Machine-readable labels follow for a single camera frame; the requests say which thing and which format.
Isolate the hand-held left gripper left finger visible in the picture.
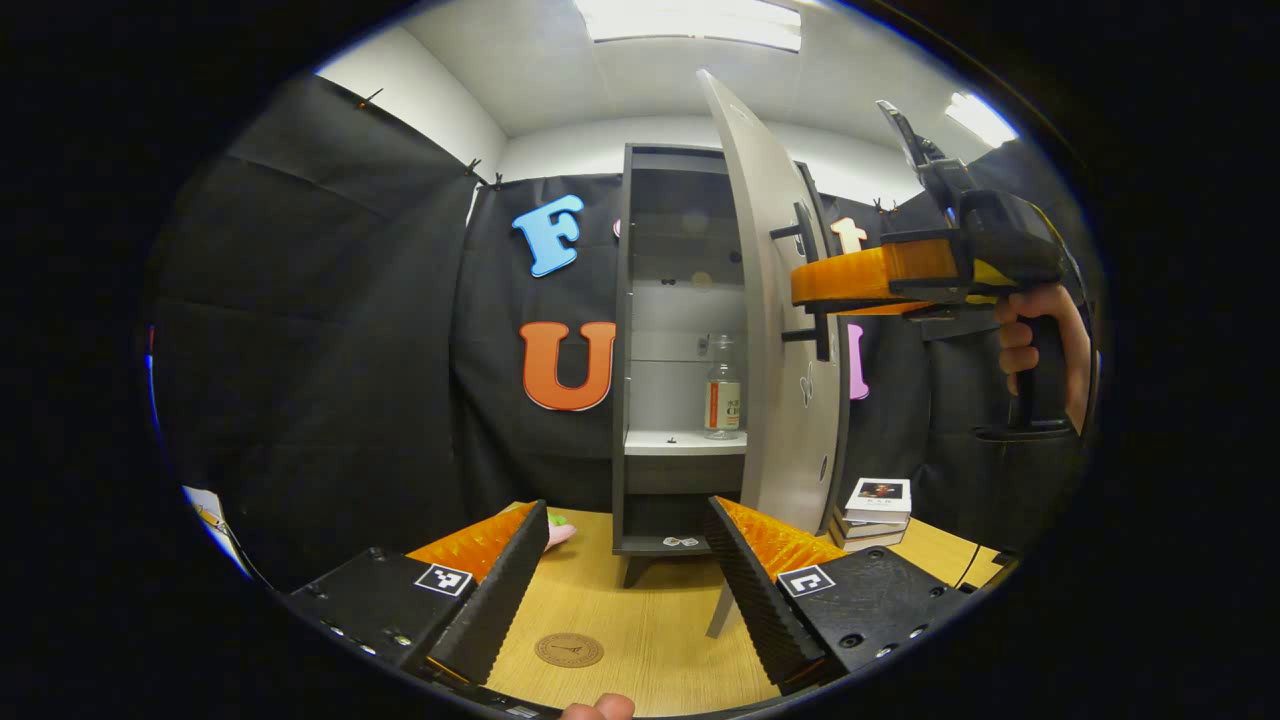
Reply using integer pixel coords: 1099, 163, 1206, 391
285, 500, 551, 691

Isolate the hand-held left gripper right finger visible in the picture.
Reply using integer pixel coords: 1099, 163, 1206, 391
705, 497, 976, 698

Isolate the black door handle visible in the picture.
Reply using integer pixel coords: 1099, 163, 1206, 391
770, 200, 836, 363

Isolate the round brown coaster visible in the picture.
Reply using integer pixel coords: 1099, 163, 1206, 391
534, 633, 605, 669

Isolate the grey cabinet door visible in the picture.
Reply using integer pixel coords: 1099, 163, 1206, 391
697, 68, 853, 641

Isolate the clear glass bottle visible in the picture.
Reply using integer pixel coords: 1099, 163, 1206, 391
704, 335, 743, 441

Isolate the dark grey cabinet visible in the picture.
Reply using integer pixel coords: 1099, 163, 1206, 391
612, 143, 851, 589

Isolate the white cabinet shelf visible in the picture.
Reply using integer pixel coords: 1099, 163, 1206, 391
625, 430, 748, 457

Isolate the white-edged book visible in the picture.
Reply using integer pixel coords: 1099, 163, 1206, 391
833, 508, 911, 541
828, 528, 906, 554

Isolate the ceiling light panel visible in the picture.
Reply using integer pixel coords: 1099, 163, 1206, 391
945, 92, 1021, 149
575, 0, 803, 53

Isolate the white photo-cover book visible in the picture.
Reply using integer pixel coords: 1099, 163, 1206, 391
845, 478, 913, 523

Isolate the white printed box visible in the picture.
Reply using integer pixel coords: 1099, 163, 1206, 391
183, 485, 251, 576

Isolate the black backdrop cloth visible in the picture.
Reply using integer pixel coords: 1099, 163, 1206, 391
145, 72, 1101, 591

